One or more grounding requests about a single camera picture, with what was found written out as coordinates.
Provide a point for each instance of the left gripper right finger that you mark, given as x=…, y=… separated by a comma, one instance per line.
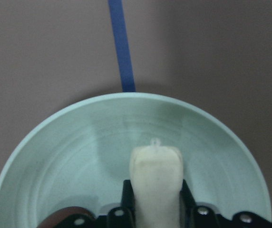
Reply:
x=201, y=216

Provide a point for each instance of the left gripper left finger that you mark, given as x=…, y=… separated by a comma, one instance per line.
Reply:
x=122, y=216

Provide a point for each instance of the white steamed bun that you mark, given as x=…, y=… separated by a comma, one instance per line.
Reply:
x=156, y=175

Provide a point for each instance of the dark red bun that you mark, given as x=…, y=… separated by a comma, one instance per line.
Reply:
x=59, y=215

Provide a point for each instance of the light green plate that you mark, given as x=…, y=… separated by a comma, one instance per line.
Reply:
x=80, y=157

